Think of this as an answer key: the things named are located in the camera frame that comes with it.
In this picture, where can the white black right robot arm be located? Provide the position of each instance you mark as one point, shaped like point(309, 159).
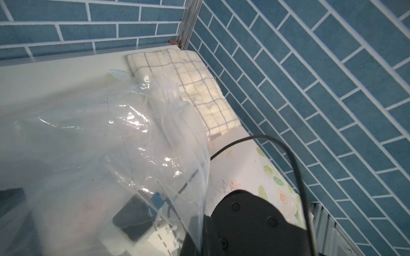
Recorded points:
point(243, 224)

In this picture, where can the floral table mat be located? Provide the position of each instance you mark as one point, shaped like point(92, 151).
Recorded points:
point(245, 166)

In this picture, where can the cream checked folded towel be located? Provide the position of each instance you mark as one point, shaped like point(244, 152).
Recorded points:
point(196, 85)

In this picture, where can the clear plastic vacuum bag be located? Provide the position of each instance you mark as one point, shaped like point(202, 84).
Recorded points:
point(70, 165)

